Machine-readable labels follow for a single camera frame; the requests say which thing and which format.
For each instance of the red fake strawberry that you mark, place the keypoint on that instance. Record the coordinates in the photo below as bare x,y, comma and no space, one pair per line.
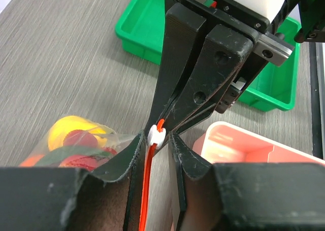
80,137

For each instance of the green plastic bin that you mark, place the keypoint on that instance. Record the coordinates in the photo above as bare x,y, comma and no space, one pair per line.
141,28

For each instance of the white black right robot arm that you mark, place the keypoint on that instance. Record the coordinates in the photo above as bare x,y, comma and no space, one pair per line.
311,15

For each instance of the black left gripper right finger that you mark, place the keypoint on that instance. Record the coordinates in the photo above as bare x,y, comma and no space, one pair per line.
243,196

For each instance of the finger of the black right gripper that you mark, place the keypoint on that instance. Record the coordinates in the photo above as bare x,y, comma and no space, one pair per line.
223,52
184,30

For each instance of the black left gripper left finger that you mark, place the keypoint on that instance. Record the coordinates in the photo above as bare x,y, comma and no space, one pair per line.
109,198

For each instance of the clear zip bag orange seal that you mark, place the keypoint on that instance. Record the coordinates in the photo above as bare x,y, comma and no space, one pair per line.
43,157

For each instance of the yellow fake fruit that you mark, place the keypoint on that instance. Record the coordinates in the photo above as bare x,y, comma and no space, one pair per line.
63,126

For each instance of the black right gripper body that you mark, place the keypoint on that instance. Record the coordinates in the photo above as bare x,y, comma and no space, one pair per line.
267,79

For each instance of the pink divided organizer tray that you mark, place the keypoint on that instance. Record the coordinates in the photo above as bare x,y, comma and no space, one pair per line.
224,142

